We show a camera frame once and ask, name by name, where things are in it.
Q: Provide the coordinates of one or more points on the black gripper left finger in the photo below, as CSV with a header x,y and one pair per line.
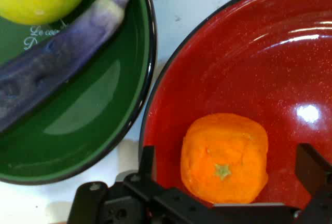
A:
x,y
147,161

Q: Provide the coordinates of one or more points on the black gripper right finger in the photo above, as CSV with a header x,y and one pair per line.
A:
x,y
319,172

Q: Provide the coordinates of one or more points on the dark green enamel plate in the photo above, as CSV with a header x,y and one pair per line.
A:
x,y
109,120

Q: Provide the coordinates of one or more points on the toy orange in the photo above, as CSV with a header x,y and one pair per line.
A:
x,y
225,156

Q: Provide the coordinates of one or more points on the red enamel plate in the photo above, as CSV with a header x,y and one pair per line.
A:
x,y
246,60

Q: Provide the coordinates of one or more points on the purple toy eggplant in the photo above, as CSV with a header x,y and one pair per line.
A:
x,y
64,53

